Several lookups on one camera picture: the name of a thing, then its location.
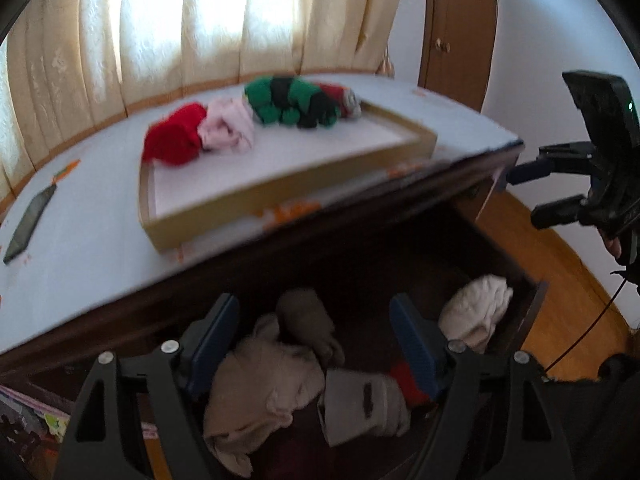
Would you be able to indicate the white orange printed table cover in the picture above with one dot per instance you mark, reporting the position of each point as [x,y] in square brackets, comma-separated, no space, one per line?
[100,235]

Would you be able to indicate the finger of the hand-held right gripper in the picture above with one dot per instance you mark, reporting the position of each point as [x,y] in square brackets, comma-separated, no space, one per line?
[560,214]
[525,172]

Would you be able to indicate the person's right hand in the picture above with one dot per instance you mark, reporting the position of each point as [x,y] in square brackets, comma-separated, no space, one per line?
[614,246]

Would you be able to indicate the black smartphone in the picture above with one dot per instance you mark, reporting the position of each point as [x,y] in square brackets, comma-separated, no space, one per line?
[27,227]

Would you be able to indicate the brass door knob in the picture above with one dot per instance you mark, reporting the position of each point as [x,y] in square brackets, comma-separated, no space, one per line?
[441,45]

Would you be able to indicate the wooden drawer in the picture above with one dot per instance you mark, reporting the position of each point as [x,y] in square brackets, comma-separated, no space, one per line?
[390,260]

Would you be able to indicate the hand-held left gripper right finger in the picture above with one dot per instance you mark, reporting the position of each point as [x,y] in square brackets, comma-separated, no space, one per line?
[415,347]

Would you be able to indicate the cream patterned curtain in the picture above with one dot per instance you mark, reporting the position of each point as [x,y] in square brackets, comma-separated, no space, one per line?
[150,25]

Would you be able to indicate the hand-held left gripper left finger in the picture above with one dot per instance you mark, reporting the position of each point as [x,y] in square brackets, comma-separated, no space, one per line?
[215,342]

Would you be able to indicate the bright red underwear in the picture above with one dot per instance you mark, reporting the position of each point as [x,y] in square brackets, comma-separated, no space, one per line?
[172,135]

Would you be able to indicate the small red underwear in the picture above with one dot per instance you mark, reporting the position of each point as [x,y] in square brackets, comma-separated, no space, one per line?
[407,382]

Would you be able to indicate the pink striped bag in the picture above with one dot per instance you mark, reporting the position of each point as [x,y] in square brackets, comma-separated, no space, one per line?
[30,410]

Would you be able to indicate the red underwear with white trim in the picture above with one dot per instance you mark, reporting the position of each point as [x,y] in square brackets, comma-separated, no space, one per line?
[340,97]

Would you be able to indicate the large beige underwear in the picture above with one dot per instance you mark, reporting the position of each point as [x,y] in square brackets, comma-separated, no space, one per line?
[260,380]

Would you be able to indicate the person's dark clothing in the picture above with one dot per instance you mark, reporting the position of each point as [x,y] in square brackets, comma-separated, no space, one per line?
[605,425]

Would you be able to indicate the curtain tassel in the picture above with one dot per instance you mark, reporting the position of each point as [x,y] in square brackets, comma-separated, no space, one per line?
[386,65]

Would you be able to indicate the shallow cardboard box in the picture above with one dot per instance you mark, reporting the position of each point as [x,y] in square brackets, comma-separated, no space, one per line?
[280,160]

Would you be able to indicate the brown wooden door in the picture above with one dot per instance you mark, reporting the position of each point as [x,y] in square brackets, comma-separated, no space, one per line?
[457,20]

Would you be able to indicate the pink underwear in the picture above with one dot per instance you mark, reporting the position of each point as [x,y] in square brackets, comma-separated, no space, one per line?
[225,125]

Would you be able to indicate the cream white underwear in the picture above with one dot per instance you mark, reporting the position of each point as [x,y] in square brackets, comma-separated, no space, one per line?
[475,310]

